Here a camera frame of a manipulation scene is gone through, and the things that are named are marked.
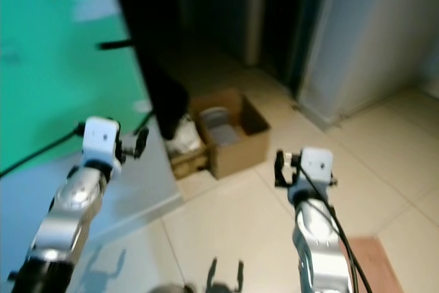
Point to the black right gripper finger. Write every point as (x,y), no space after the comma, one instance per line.
(279,166)
(295,160)

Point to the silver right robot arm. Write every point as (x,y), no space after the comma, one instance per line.
(315,238)

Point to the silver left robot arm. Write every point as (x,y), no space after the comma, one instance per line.
(72,214)

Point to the open brown cardboard box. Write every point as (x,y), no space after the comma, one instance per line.
(240,149)

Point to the white crumpled cloth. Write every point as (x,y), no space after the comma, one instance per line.
(185,138)

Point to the small brown crate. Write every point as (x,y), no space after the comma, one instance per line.
(188,162)

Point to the black fabric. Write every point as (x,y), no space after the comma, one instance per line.
(171,101)

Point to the grey item in box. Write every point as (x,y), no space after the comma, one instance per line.
(223,128)

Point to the brown floor mat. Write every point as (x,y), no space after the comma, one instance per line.
(374,265)

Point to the grey door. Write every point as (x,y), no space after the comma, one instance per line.
(357,39)

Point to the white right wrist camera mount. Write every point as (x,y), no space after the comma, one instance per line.
(317,162)

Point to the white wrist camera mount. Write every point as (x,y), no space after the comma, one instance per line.
(101,136)
(317,162)

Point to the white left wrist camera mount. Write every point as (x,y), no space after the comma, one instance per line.
(101,136)

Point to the white wall label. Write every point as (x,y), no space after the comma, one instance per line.
(96,6)

